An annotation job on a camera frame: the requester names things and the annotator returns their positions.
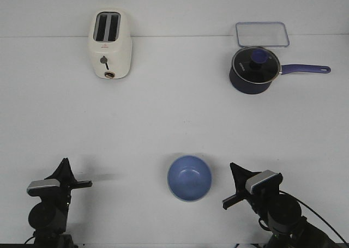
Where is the blue plastic bowl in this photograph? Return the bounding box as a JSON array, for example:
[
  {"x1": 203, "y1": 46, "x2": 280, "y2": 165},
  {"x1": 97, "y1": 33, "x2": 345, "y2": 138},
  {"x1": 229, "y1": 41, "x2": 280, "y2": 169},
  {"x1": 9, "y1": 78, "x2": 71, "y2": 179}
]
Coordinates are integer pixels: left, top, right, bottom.
[{"x1": 167, "y1": 155, "x2": 212, "y2": 202}]

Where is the white two-slot toaster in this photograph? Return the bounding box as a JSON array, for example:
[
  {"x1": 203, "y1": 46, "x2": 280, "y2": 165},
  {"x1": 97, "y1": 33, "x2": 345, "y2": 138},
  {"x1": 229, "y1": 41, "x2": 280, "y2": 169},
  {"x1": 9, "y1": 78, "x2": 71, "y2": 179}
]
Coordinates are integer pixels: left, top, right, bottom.
[{"x1": 88, "y1": 8, "x2": 133, "y2": 79}]

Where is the dark blue saucepan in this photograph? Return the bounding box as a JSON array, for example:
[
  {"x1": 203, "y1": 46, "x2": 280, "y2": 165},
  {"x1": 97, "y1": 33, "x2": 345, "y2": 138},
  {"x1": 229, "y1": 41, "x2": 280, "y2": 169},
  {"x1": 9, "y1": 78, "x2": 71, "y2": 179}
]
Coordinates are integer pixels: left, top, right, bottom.
[{"x1": 229, "y1": 46, "x2": 331, "y2": 94}]

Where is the clear container blue rim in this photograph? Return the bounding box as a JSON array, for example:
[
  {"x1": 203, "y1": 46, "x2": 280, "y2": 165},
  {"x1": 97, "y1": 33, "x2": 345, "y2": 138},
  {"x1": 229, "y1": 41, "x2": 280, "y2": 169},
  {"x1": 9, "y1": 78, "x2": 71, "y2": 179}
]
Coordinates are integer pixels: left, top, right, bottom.
[{"x1": 236, "y1": 22, "x2": 290, "y2": 47}]

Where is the glass pot lid blue knob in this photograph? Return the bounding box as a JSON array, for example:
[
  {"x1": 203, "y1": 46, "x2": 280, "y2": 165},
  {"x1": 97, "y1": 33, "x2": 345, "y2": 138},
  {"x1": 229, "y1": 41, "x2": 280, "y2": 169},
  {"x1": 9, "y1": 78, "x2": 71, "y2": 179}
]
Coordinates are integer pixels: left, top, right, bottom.
[{"x1": 232, "y1": 47, "x2": 281, "y2": 84}]

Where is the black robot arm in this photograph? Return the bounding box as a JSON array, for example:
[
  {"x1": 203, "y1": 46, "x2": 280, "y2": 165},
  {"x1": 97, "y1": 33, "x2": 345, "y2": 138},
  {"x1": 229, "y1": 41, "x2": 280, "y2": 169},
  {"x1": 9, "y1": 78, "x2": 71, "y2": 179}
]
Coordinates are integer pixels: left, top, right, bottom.
[
  {"x1": 27, "y1": 158, "x2": 93, "y2": 247},
  {"x1": 222, "y1": 162, "x2": 340, "y2": 247}
]

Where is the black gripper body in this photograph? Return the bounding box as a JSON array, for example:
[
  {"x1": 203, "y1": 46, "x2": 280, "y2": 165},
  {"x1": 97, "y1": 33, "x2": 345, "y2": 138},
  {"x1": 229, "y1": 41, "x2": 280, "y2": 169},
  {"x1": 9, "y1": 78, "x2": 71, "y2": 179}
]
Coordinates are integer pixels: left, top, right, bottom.
[
  {"x1": 222, "y1": 173, "x2": 283, "y2": 218},
  {"x1": 57, "y1": 176, "x2": 92, "y2": 204}
]

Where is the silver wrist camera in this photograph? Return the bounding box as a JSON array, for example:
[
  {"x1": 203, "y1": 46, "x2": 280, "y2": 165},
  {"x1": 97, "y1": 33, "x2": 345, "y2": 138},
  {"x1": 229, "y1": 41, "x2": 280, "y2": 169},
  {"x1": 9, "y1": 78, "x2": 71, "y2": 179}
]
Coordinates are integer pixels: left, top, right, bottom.
[
  {"x1": 27, "y1": 179, "x2": 61, "y2": 197},
  {"x1": 245, "y1": 170, "x2": 278, "y2": 195}
]

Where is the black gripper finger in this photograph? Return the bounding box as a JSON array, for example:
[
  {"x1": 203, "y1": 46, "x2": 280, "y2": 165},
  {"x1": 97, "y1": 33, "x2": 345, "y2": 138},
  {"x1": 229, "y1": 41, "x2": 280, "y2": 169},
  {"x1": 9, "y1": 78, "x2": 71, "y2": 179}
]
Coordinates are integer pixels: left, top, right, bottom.
[
  {"x1": 231, "y1": 162, "x2": 260, "y2": 183},
  {"x1": 45, "y1": 158, "x2": 69, "y2": 180},
  {"x1": 230, "y1": 162, "x2": 246, "y2": 194},
  {"x1": 68, "y1": 160, "x2": 77, "y2": 183}
]

